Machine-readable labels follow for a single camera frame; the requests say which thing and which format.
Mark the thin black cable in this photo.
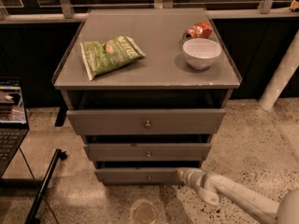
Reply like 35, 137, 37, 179
19, 147, 60, 224

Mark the grey top drawer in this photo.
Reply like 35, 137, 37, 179
67, 109, 225, 135

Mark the grey middle drawer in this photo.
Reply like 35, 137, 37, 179
84, 143, 211, 161

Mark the metal railing frame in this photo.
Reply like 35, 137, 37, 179
0, 0, 298, 23

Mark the grey drawer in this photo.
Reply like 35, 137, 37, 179
84, 143, 211, 161
95, 168, 182, 185
67, 109, 225, 135

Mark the white diagonal pipe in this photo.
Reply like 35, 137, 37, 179
258, 31, 299, 110

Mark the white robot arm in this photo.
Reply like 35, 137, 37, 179
178, 168, 299, 224

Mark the grey drawer cabinet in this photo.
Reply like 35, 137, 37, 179
51, 7, 243, 185

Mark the green chip bag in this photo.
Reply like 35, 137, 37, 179
80, 35, 146, 80

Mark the black laptop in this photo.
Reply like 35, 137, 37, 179
0, 77, 29, 178

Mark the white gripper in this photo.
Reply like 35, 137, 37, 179
177, 168, 220, 205

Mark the crushed red soda can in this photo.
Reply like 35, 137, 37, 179
183, 21, 212, 40

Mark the grey bottom drawer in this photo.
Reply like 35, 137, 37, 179
95, 168, 182, 185

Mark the white bowl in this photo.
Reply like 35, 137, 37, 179
182, 38, 222, 70

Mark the black stand leg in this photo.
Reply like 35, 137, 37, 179
24, 149, 67, 224

